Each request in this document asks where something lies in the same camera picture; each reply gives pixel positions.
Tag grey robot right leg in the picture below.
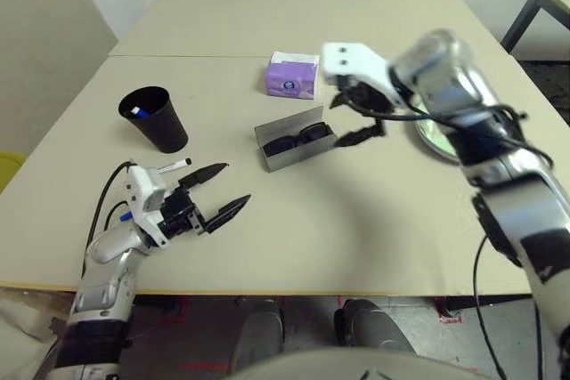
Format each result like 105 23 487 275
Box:
333 298 418 354

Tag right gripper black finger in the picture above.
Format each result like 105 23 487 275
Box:
333 119 387 148
329 91 356 110

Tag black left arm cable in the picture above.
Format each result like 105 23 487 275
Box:
83 159 137 265

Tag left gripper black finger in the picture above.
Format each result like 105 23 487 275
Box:
204 194 253 235
177 161 231 189

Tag grey robot leg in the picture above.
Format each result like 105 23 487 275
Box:
231 299 286 372
333 298 418 354

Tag light green plastic plate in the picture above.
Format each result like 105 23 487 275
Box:
413 109 467 164

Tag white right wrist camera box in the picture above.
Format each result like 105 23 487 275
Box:
321 43 411 109

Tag grey glasses case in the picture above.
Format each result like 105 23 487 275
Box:
254 105 338 174

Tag purple tissue pack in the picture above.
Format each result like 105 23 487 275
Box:
264 51 322 101

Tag black plastic cup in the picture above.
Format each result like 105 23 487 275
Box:
118 85 190 154

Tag beige side table black legs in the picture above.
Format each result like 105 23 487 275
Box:
501 0 570 54

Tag black capped white marker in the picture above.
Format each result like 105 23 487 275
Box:
153 157 193 174

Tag grey robot left leg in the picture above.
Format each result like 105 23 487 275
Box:
231 299 286 372

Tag yellow plate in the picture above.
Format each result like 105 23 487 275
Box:
0 151 28 194

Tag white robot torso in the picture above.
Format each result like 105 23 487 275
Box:
226 348 491 380

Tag black sunglasses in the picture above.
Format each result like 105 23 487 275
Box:
262 124 333 158

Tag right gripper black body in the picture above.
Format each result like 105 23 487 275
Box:
336 78 396 115

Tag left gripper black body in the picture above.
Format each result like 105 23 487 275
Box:
160 187 207 239

